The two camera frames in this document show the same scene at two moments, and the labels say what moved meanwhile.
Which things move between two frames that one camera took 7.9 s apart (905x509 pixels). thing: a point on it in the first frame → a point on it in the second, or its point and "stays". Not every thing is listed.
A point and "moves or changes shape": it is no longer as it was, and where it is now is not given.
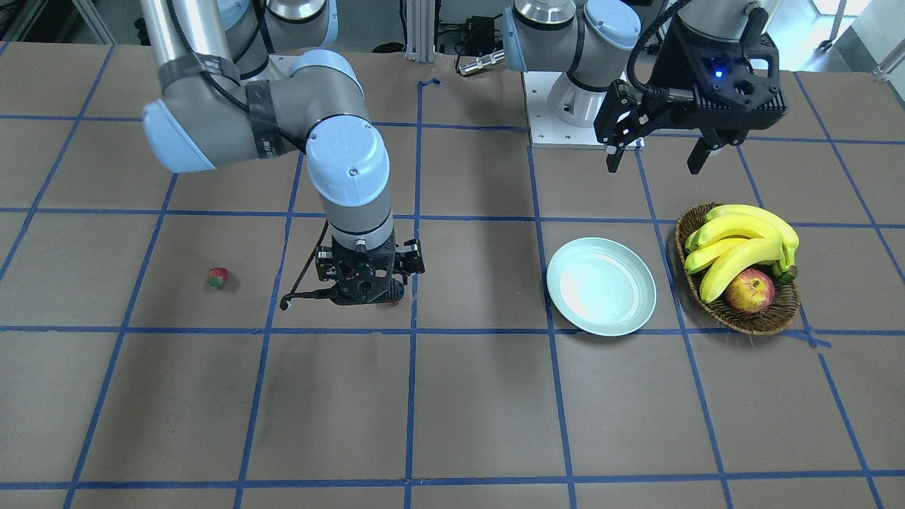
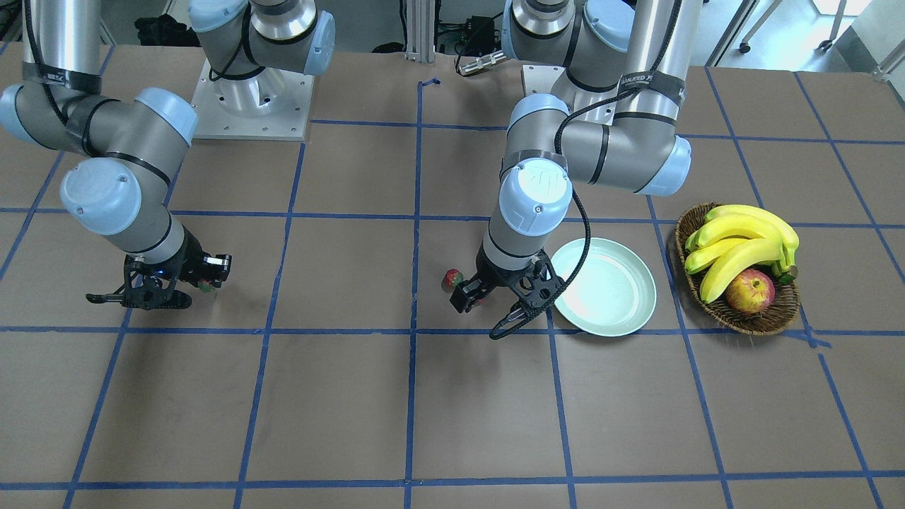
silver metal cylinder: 496,58 stays
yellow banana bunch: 733,237 stays
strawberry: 218,276 moves or changes shape
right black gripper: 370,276 → 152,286
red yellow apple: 751,292 stays
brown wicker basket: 780,312 stays
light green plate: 601,286 stays
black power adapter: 478,37 stays
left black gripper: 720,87 → 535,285
